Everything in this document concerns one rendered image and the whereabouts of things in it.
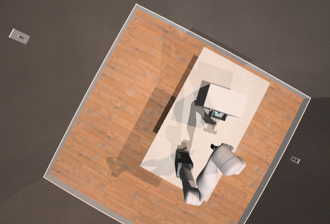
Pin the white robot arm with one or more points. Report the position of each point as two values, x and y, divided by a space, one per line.
223 158

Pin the grey chest of drawers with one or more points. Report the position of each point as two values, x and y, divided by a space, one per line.
222 99

